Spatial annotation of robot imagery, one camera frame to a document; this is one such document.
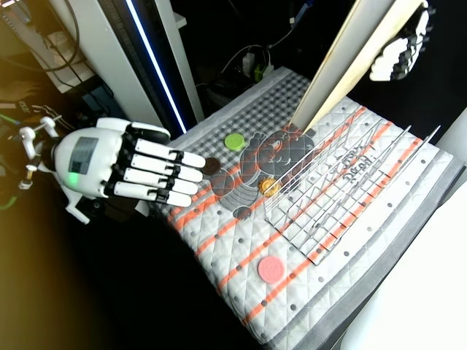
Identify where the green plug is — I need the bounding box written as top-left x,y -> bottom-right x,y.
254,64 -> 274,81

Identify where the thick black cable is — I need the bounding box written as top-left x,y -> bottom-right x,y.
21,0 -> 82,74

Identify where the grey quilt with bear print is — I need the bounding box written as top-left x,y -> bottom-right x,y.
147,66 -> 457,346

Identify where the pink round disc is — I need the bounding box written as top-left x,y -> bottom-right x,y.
257,255 -> 286,284

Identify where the wooden board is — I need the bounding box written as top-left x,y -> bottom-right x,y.
290,0 -> 426,135

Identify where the brown round disc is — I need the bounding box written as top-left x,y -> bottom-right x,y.
201,157 -> 222,176

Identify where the white column with blue light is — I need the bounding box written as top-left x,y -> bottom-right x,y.
49,0 -> 205,136

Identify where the green round disc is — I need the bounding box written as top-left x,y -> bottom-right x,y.
223,133 -> 246,152

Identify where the yellow round disc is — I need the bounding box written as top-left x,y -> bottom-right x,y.
258,177 -> 282,198

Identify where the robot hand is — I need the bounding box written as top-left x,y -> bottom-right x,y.
52,117 -> 207,209
367,0 -> 437,83

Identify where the blue cable connector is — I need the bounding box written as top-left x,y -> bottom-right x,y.
290,0 -> 317,28

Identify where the white cable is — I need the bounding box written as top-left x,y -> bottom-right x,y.
220,43 -> 273,74

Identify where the wire dish rack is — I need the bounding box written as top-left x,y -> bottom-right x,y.
262,114 -> 442,266

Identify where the white equipment shelf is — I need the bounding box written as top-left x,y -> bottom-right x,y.
0,0 -> 96,94

